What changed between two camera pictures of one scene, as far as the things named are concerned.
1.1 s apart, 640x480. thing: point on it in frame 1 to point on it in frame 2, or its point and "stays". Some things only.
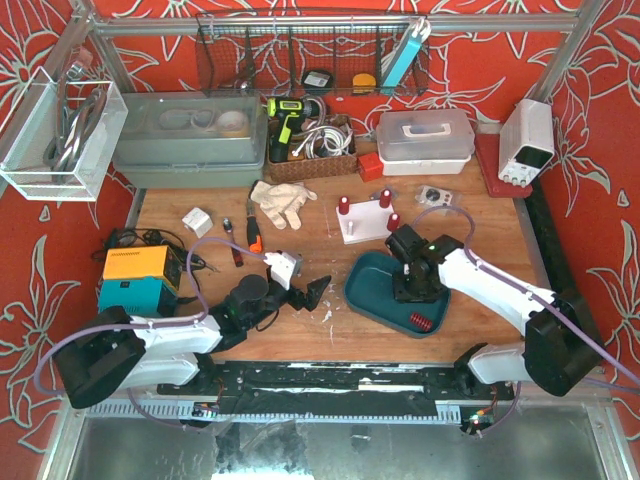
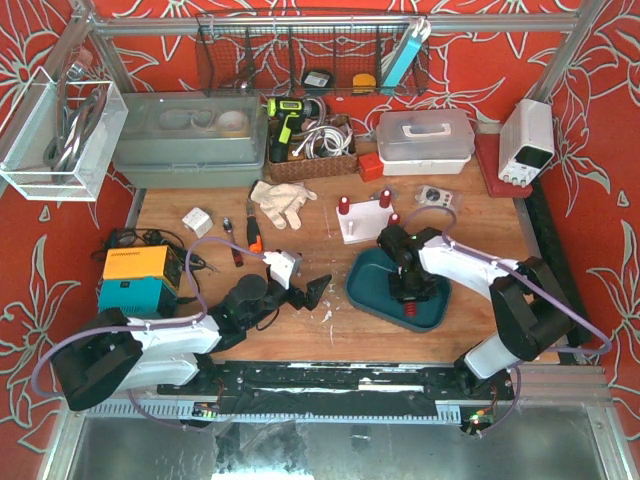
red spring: (385, 197) stays
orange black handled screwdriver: (254, 238) stays
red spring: (425, 324) to (411, 309)
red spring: (344, 204) stays
